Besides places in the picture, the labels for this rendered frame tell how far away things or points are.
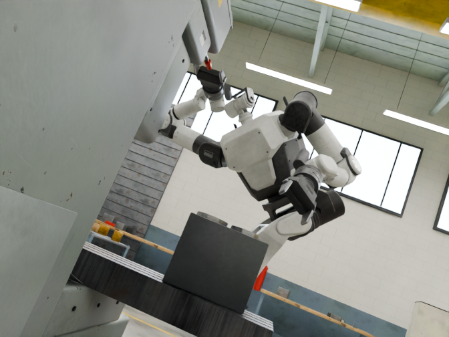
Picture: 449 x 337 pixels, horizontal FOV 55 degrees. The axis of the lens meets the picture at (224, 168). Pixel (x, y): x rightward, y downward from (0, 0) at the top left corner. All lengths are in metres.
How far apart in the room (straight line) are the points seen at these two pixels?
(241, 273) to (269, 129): 0.64
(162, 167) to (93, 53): 8.53
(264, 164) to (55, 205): 1.03
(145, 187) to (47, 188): 8.49
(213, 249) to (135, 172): 8.23
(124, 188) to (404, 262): 5.79
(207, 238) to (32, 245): 0.53
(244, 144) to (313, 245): 7.20
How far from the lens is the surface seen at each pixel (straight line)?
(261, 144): 1.58
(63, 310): 1.07
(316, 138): 1.59
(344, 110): 9.49
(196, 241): 1.11
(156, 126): 1.32
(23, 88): 0.56
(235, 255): 1.11
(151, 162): 9.25
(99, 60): 0.68
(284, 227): 1.61
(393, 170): 9.21
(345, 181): 1.56
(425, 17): 6.23
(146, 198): 9.09
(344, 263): 8.79
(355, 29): 9.25
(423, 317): 6.93
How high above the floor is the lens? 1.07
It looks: 11 degrees up
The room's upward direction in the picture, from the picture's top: 22 degrees clockwise
